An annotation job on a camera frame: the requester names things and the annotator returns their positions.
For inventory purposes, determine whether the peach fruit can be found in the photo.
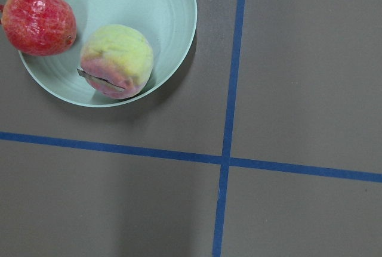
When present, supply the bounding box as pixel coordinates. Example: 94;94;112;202
78;24;153;99

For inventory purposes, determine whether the red pomegranate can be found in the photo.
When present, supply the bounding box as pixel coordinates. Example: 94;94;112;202
1;0;77;56

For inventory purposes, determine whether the green plate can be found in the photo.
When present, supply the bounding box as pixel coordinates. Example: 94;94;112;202
20;0;197;108

